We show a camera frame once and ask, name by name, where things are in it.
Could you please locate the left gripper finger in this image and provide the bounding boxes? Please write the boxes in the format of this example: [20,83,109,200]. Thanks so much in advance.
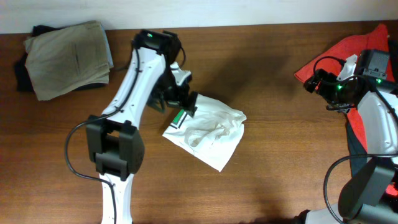
[166,91,198,118]
[147,92,165,113]

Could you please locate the white t-shirt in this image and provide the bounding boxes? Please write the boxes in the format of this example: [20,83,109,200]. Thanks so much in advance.
[162,95,247,171]

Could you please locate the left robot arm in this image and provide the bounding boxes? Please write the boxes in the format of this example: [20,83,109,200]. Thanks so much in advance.
[86,30,198,223]

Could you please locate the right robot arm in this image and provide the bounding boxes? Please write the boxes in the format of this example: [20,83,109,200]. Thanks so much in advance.
[294,49,397,224]

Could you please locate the red t-shirt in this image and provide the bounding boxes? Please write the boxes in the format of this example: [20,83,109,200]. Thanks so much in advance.
[294,24,390,153]

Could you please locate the folded light blue garment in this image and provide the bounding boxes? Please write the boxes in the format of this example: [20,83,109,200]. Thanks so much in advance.
[100,24,114,68]

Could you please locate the dark garment under red shirt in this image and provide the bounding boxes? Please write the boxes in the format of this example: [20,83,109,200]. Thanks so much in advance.
[345,40,397,177]

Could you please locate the folded khaki trousers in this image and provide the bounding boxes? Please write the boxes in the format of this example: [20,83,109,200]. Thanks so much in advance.
[24,21,110,101]

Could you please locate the folded black garment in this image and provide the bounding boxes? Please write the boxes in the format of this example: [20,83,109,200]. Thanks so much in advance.
[14,25,105,92]

